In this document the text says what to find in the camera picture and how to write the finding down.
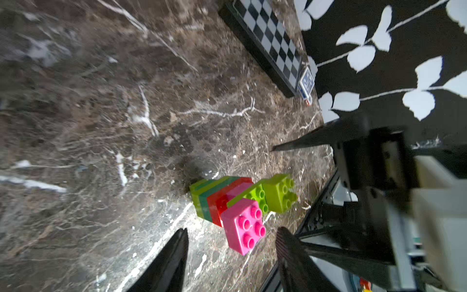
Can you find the blue playing card box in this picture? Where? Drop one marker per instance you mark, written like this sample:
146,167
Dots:
306,84

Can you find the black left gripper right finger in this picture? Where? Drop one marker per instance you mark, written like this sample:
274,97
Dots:
298,272

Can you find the lime 2x4 lego brick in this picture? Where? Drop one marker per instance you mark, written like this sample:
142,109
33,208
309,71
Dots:
254,192

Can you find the red lego brick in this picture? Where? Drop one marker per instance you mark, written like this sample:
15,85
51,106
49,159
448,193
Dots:
226,186

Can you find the pink 2x2 lego brick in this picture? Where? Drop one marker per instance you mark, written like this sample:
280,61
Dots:
243,225
231,194

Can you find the black and white chessboard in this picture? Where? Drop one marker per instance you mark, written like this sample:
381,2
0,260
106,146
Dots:
255,24

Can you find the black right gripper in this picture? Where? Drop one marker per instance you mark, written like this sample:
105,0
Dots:
375,164

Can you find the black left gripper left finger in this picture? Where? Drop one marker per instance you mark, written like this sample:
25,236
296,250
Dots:
166,273

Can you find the lime 2x2 lego brick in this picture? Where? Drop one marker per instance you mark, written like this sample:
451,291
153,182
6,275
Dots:
279,192

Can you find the dark green 2x4 lego brick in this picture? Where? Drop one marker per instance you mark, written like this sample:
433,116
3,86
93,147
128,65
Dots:
209,191

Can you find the lime green lego stack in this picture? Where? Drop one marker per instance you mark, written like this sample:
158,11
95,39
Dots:
201,191

